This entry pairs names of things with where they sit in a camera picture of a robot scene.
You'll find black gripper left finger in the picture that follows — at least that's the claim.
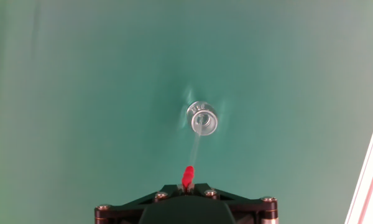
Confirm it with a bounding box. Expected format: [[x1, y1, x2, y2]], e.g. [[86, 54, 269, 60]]
[[94, 184, 185, 224]]

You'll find green table mat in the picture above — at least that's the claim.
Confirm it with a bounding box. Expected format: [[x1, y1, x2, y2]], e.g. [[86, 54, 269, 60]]
[[0, 0, 373, 224]]

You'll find glass dropper with red bulb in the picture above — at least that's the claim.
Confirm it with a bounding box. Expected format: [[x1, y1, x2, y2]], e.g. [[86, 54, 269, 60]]
[[181, 132, 203, 190]]

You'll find small clear glass bottle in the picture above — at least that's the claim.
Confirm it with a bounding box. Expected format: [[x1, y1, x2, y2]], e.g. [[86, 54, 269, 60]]
[[186, 100, 219, 137]]

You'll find aluminium table edge rail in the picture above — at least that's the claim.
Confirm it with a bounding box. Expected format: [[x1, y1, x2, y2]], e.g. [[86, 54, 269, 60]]
[[344, 93, 373, 224]]

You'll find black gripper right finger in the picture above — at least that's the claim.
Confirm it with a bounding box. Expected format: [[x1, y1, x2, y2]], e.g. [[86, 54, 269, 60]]
[[188, 182, 279, 224]]

